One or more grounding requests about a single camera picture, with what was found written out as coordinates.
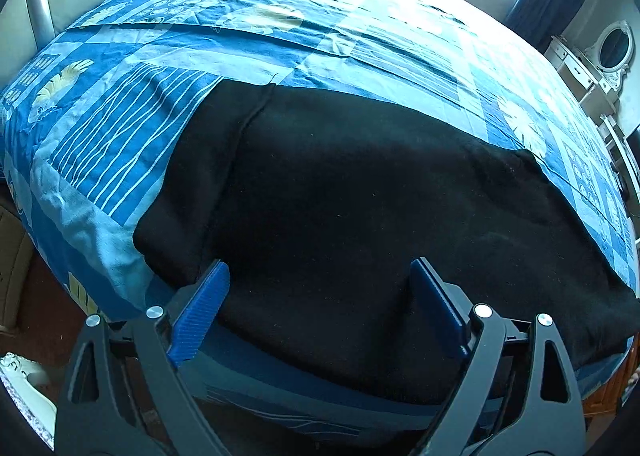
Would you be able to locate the blue patterned bedsheet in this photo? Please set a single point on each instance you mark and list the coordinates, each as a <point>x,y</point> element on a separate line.
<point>350,35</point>

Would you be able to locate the white chair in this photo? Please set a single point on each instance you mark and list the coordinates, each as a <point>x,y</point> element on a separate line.
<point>620,155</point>

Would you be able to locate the black pants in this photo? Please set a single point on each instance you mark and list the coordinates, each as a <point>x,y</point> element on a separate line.
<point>350,196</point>

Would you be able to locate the white dressing table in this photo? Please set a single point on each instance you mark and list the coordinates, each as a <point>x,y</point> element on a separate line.
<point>575,70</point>

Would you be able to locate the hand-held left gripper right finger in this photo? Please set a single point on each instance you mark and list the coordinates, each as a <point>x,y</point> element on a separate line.
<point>440,301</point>

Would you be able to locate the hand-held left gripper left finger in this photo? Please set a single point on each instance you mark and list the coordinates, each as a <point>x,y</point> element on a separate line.
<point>200,308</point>

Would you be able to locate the white shoe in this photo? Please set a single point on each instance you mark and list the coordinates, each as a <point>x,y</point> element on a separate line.
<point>25,401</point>

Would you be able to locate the oval white-framed mirror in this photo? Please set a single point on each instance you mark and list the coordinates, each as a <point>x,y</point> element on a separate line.
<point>612,48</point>

